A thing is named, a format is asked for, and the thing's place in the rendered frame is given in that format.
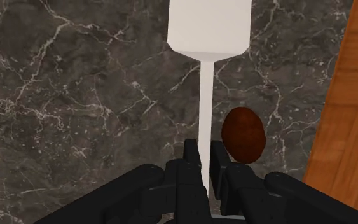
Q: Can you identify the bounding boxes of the white spatula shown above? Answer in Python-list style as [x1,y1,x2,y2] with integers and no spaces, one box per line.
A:
[167,0,252,198]

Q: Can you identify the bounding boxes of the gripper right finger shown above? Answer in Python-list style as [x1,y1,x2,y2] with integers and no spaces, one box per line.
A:
[210,140,358,224]

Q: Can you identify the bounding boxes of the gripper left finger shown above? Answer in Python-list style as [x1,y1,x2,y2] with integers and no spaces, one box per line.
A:
[33,138,212,224]

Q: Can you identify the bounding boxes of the brown egg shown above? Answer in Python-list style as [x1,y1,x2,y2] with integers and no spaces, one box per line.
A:
[221,106,267,165]

